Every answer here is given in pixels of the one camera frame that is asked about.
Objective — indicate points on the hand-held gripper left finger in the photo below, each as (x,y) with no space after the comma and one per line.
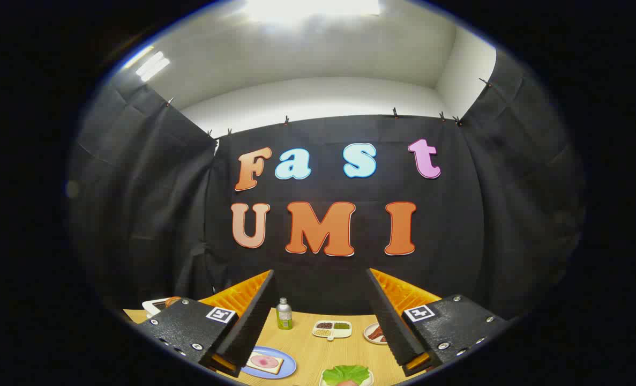
(248,327)

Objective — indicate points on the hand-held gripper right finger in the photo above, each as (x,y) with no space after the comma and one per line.
(393,327)

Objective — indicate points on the green lettuce leaf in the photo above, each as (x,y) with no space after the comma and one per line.
(344,372)

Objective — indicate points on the toasted bread slice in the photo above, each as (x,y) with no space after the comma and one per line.
(172,301)

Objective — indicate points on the red meat piece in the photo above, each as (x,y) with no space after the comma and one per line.
(376,333)

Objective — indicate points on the white round plate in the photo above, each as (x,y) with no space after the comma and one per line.
(367,336)

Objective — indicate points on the silver green label bottle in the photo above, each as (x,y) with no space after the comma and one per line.
(284,319)

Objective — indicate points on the pink ham slice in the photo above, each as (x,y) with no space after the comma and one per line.
(264,362)

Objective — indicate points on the white divided dish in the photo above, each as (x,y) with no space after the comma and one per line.
(344,333)

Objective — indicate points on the white bread slice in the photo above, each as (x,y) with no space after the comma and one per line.
(279,365)

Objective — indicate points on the blue round plate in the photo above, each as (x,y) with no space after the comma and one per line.
(289,368)

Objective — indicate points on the yellow beans pile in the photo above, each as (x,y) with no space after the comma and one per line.
(323,333)

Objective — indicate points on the white rectangular plate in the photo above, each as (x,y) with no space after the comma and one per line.
(323,381)

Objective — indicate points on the white toaster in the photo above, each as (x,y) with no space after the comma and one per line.
(151,306)

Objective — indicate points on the black backdrop cloth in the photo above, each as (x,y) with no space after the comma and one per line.
(457,214)

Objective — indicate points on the small ceiling light strip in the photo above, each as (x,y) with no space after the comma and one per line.
(152,66)

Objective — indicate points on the large ceiling light panel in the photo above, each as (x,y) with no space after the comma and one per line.
(312,9)

